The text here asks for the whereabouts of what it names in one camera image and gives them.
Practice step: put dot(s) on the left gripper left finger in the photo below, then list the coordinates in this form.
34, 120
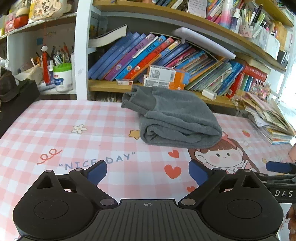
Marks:
86, 181

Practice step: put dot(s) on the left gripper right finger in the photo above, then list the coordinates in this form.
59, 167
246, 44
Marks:
207, 180

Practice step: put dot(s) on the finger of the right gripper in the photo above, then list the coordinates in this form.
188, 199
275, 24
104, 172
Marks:
278, 167

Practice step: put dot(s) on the grey sweatpants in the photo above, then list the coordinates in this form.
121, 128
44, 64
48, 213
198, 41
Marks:
173, 118

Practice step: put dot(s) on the person right hand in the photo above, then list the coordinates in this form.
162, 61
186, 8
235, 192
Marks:
291, 217

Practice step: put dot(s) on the pink cartoon desk mat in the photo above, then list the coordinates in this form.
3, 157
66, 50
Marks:
62, 135

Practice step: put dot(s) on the stack of magazines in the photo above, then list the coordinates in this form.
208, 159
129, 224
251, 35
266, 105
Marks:
268, 118

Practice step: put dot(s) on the white power adapter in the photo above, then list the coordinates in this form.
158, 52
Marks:
209, 94

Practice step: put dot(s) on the red dictionary books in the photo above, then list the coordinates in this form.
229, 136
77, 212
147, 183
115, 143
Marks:
244, 80

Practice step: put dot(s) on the white jar green lid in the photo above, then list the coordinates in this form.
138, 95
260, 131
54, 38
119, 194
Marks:
62, 74

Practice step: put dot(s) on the red bottle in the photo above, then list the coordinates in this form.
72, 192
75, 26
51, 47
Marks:
44, 49

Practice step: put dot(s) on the lower orange white box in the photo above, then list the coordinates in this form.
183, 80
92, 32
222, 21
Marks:
163, 84

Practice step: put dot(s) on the orange white box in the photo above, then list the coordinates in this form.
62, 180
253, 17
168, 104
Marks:
155, 72
163, 84

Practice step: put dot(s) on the upper orange white box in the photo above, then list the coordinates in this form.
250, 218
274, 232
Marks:
155, 72

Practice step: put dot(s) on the wooden bookshelf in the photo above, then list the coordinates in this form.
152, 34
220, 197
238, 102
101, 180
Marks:
163, 21

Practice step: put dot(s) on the row of leaning books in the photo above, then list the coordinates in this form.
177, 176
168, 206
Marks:
129, 57

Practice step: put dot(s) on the white tablet on books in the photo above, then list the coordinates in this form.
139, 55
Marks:
204, 42

